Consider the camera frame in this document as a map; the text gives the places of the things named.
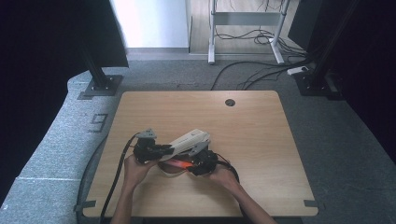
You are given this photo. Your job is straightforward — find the black metal stand with base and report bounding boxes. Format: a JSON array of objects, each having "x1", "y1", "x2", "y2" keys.
[
  {"x1": 293, "y1": 0, "x2": 362, "y2": 101},
  {"x1": 77, "y1": 40, "x2": 124, "y2": 101}
]

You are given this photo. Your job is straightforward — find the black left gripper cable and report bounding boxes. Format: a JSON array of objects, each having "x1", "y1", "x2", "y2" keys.
[{"x1": 99, "y1": 133, "x2": 142, "y2": 224}]

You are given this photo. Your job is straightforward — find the person's right hand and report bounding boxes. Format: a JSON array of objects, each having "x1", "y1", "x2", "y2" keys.
[{"x1": 206, "y1": 164, "x2": 243, "y2": 196}]

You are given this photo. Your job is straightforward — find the white power strip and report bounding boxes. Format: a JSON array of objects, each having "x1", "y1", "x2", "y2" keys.
[{"x1": 286, "y1": 65, "x2": 309, "y2": 76}]

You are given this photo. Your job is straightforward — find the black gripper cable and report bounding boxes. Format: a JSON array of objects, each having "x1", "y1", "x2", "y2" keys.
[
  {"x1": 216, "y1": 152, "x2": 241, "y2": 184},
  {"x1": 99, "y1": 133, "x2": 142, "y2": 224}
]

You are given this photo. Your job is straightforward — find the white panel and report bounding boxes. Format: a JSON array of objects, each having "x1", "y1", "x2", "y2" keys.
[{"x1": 109, "y1": 0, "x2": 191, "y2": 49}]

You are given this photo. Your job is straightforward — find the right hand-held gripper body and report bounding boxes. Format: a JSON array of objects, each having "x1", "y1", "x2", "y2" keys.
[{"x1": 188, "y1": 140, "x2": 219, "y2": 175}]

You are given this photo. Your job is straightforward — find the black floor cables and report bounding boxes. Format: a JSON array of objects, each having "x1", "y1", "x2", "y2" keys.
[{"x1": 210, "y1": 27, "x2": 312, "y2": 91}]

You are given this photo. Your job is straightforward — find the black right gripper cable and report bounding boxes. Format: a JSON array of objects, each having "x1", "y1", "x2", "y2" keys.
[{"x1": 216, "y1": 152, "x2": 241, "y2": 184}]

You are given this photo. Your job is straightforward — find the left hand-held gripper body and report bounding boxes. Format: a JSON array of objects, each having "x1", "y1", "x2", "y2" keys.
[{"x1": 133, "y1": 128, "x2": 163, "y2": 164}]

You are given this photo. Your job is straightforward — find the orange pen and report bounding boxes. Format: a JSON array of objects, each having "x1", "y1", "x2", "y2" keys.
[{"x1": 167, "y1": 159, "x2": 194, "y2": 169}]

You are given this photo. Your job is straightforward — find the person's left hand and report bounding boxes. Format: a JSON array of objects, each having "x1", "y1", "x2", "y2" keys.
[{"x1": 123, "y1": 154, "x2": 159, "y2": 190}]

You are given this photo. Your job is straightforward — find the black curtain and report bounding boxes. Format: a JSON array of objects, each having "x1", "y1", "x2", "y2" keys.
[
  {"x1": 0, "y1": 0, "x2": 130, "y2": 206},
  {"x1": 288, "y1": 0, "x2": 396, "y2": 157}
]

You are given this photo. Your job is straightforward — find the white metal desk frame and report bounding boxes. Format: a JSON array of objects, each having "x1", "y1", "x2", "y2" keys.
[{"x1": 207, "y1": 0, "x2": 291, "y2": 65}]

